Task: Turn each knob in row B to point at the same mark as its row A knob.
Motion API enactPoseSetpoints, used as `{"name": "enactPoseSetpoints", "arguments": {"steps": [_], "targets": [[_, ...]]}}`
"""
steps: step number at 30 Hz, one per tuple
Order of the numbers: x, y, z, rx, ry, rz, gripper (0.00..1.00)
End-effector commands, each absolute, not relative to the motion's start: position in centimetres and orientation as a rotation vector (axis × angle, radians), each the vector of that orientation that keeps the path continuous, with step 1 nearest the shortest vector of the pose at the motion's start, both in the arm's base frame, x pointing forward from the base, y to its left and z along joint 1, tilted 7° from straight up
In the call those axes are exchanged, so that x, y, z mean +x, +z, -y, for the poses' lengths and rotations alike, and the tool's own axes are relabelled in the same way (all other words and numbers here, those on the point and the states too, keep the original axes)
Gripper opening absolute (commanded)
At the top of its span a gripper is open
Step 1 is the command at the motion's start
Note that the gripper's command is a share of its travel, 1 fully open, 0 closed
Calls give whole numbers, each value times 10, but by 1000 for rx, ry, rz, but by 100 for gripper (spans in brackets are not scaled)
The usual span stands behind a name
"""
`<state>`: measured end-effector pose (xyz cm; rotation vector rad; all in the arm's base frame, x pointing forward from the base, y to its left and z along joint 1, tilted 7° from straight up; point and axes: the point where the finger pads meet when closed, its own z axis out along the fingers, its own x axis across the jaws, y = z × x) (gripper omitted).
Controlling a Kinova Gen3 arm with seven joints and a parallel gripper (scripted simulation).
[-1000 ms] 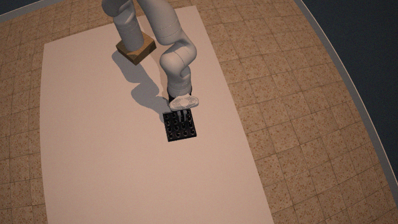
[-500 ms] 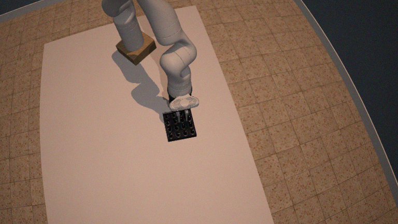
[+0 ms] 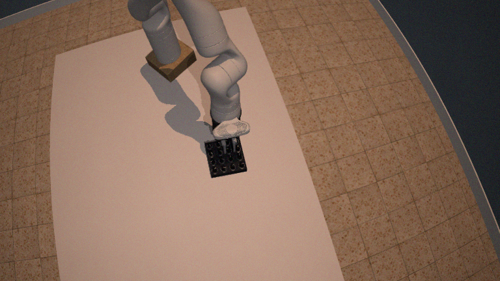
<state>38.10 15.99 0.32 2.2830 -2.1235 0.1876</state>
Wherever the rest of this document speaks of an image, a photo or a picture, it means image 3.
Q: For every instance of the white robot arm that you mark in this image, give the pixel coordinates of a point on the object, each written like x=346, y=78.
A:
x=210, y=37

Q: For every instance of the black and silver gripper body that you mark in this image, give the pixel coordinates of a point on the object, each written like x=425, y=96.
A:
x=229, y=125

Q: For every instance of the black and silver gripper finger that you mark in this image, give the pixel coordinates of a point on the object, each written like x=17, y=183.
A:
x=233, y=144
x=224, y=146

